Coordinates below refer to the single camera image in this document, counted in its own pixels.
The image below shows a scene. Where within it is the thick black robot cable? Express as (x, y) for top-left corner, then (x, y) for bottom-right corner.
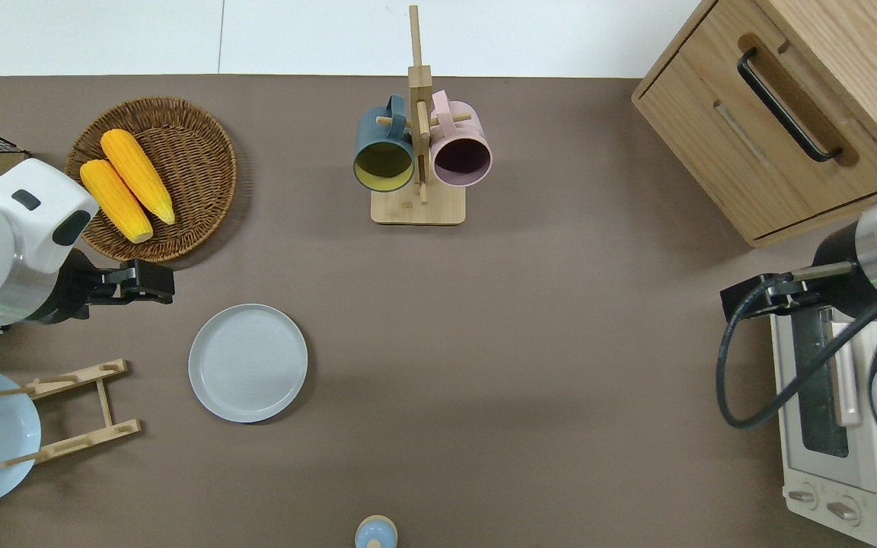
(716, 270), (877, 429)

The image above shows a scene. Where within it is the dark teal mug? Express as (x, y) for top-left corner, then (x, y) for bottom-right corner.
(352, 94), (416, 193)

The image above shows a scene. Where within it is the wooden plate rack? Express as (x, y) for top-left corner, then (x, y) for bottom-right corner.
(0, 358), (142, 468)

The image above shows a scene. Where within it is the yellow corn cob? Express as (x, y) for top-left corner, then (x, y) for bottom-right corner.
(79, 158), (155, 244)
(100, 129), (177, 226)

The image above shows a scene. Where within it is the light blue round container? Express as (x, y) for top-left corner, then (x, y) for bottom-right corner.
(355, 515), (398, 548)

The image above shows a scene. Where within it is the wooden mug tree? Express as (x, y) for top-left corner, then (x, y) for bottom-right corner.
(371, 5), (474, 226)

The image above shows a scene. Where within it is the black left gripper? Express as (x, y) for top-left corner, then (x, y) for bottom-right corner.
(77, 261), (176, 307)

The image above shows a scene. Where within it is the white toaster oven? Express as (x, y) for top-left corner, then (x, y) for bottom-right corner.
(770, 306), (877, 548)

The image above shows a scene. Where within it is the gray round plate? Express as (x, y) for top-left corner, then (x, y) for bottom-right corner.
(188, 304), (308, 424)

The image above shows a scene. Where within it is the brown table mat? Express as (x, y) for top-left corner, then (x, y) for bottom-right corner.
(0, 74), (877, 548)

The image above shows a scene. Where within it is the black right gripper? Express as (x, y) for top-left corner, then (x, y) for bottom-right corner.
(719, 261), (859, 323)

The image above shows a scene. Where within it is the brown wicker basket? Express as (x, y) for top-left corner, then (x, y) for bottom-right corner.
(64, 96), (238, 265)

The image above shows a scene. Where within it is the wooden drawer cabinet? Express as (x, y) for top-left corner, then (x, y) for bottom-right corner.
(631, 0), (877, 248)

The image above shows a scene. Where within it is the black cabinet handle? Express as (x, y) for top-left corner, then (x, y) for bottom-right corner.
(737, 48), (843, 163)

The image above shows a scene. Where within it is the pink mug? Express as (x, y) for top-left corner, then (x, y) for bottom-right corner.
(429, 90), (493, 188)

